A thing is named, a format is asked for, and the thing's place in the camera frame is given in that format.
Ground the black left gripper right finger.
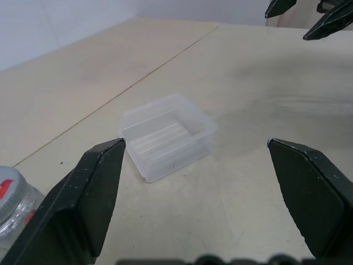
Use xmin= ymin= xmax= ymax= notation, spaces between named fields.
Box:
xmin=266 ymin=137 xmax=353 ymax=262

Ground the silver bottle with red stripe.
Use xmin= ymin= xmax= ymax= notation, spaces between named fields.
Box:
xmin=0 ymin=184 xmax=46 ymax=262

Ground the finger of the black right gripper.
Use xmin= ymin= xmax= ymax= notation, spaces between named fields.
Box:
xmin=302 ymin=0 xmax=353 ymax=41
xmin=264 ymin=0 xmax=297 ymax=19

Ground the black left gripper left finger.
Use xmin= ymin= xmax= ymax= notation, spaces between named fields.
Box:
xmin=0 ymin=137 xmax=127 ymax=265

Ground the clear plastic rectangular container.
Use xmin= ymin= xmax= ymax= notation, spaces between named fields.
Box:
xmin=117 ymin=93 xmax=219 ymax=184

